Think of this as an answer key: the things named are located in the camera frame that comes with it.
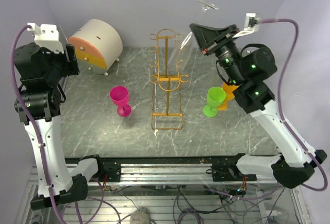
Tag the green plastic goblet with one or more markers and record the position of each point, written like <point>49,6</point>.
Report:
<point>215,97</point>

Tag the clear flute wine glass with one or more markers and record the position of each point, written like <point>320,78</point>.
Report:
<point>184,41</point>

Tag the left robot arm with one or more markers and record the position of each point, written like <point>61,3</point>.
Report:
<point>38,107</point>

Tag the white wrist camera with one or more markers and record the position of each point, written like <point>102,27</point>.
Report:
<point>251,25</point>
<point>46,36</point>

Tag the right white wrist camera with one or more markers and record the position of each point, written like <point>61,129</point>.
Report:
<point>251,25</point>

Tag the grey fuzzy ball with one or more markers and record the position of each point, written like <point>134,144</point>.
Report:
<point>140,216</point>

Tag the magenta plastic goblet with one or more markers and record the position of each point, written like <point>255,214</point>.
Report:
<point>120,97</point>

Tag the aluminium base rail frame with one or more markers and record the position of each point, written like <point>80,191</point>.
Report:
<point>165,170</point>

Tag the cream round drawer box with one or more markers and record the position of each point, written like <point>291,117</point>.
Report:
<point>97,46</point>

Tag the gold wire wine glass rack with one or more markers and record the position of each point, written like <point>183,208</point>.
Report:
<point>164,80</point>

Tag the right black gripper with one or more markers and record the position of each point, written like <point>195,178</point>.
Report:
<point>205,36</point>

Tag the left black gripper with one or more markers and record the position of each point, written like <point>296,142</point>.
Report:
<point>73,67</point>

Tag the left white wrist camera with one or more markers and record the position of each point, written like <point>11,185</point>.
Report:
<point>46,36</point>

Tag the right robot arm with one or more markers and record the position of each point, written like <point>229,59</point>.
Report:
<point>297,160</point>

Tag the orange plastic goblet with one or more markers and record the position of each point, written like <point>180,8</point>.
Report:
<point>228,89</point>

